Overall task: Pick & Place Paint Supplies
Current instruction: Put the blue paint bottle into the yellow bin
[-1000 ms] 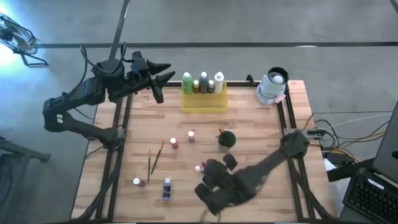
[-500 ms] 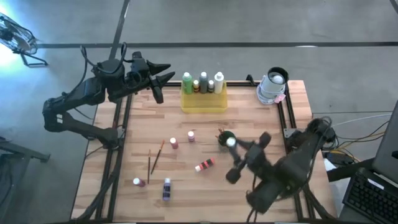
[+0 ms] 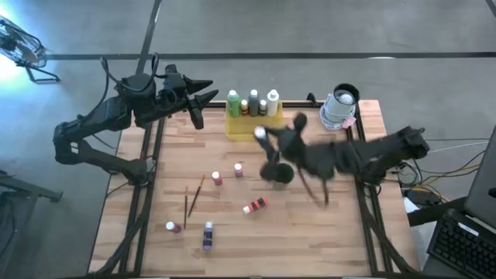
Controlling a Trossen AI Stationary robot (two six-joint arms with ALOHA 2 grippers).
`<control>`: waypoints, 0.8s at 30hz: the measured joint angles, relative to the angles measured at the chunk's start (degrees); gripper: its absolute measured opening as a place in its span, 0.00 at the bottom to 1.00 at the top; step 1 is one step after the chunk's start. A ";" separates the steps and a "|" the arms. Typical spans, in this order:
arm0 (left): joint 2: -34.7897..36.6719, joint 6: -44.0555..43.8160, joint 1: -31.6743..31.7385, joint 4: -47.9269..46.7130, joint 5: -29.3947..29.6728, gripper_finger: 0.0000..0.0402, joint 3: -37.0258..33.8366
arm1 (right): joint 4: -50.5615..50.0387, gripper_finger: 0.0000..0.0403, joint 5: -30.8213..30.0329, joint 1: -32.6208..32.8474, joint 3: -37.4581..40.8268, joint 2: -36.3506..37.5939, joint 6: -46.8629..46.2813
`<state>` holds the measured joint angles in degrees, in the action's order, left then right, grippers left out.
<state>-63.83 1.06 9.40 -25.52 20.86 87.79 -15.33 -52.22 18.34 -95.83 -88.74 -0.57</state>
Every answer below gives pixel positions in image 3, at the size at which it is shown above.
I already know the dark green plastic cup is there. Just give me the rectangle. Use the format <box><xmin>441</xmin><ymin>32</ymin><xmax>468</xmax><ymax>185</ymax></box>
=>
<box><xmin>259</xmin><ymin>161</ymin><xmax>295</xmax><ymax>185</ymax></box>

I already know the black paintbrush yellow ferrule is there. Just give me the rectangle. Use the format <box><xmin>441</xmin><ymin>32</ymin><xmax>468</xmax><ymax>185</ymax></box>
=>
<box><xmin>187</xmin><ymin>174</ymin><xmax>206</xmax><ymax>219</ymax></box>

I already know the tall dark grey paint bottle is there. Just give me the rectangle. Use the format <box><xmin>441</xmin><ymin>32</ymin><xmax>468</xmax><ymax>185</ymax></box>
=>
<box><xmin>247</xmin><ymin>88</ymin><xmax>260</xmax><ymax>117</ymax></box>

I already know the black clamp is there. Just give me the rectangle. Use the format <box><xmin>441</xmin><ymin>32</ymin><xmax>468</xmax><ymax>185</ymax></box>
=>
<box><xmin>305</xmin><ymin>91</ymin><xmax>322</xmax><ymax>109</ymax></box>

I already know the white paint bottle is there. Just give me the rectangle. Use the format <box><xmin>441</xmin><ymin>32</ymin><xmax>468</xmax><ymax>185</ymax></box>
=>
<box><xmin>266</xmin><ymin>88</ymin><xmax>281</xmax><ymax>118</ymax></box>

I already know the black wire floor fan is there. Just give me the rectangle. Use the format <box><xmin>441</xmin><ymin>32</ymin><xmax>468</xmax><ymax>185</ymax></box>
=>
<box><xmin>0</xmin><ymin>15</ymin><xmax>61</xmax><ymax>84</ymax></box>

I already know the orange paint bottle black label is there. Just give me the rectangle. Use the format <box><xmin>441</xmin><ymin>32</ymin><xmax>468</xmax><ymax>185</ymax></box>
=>
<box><xmin>242</xmin><ymin>196</ymin><xmax>270</xmax><ymax>215</ymax></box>

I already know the purple paint bottle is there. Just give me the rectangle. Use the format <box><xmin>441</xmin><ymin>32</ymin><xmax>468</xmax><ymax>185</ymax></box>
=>
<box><xmin>201</xmin><ymin>221</ymin><xmax>215</xmax><ymax>251</ymax></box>

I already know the yellow cable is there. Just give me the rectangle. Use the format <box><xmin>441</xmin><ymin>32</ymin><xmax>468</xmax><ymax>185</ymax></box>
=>
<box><xmin>418</xmin><ymin>164</ymin><xmax>484</xmax><ymax>187</ymax></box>

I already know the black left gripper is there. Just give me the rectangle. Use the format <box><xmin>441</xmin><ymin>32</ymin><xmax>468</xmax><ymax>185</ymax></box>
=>
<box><xmin>157</xmin><ymin>64</ymin><xmax>220</xmax><ymax>131</ymax></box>

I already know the white cable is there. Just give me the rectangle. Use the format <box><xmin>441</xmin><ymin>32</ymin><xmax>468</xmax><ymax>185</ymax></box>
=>
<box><xmin>425</xmin><ymin>139</ymin><xmax>490</xmax><ymax>154</ymax></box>

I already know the green paint bottle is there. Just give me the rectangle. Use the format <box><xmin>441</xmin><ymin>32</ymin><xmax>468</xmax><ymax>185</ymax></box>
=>
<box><xmin>226</xmin><ymin>89</ymin><xmax>242</xmax><ymax>119</ymax></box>

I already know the black floor stand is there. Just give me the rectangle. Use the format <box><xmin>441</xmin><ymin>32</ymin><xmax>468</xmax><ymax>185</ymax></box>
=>
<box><xmin>0</xmin><ymin>170</ymin><xmax>64</xmax><ymax>279</ymax></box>

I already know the stack of white cups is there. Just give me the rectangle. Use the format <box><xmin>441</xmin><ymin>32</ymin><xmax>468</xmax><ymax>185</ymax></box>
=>
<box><xmin>319</xmin><ymin>82</ymin><xmax>361</xmax><ymax>132</ymax></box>

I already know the black power brick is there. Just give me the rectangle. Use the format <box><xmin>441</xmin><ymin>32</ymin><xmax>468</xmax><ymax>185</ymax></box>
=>
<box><xmin>405</xmin><ymin>188</ymin><xmax>439</xmax><ymax>208</ymax></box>

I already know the black keyboard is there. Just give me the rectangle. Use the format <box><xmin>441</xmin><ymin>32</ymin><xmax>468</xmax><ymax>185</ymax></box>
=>
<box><xmin>425</xmin><ymin>208</ymin><xmax>496</xmax><ymax>279</ymax></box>

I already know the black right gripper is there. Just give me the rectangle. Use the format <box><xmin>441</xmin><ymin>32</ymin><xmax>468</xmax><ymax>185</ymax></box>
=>
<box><xmin>266</xmin><ymin>112</ymin><xmax>311</xmax><ymax>166</ymax></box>

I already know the blue paint bottle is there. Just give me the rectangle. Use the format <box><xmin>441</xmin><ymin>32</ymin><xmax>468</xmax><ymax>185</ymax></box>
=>
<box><xmin>253</xmin><ymin>126</ymin><xmax>281</xmax><ymax>164</ymax></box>

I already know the yellow plastic tray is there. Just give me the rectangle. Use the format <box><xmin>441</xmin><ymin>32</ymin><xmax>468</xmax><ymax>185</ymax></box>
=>
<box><xmin>224</xmin><ymin>99</ymin><xmax>284</xmax><ymax>143</ymax></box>

